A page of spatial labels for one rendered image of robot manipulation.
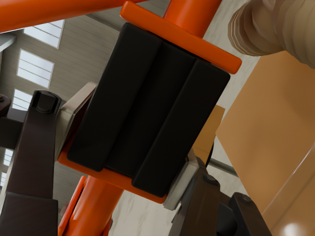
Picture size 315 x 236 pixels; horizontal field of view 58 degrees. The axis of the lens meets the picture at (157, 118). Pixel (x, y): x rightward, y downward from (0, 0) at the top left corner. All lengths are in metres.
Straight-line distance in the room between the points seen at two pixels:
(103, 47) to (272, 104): 9.01
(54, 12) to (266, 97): 0.23
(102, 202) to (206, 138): 1.50
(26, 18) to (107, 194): 0.10
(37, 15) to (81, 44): 9.29
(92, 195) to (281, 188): 0.15
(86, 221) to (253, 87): 0.26
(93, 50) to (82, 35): 0.55
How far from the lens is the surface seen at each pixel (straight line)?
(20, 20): 0.18
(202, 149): 1.64
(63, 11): 0.17
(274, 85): 0.32
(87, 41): 9.36
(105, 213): 0.18
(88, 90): 0.18
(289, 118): 0.27
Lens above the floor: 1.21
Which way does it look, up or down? 9 degrees down
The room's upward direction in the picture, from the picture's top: 66 degrees counter-clockwise
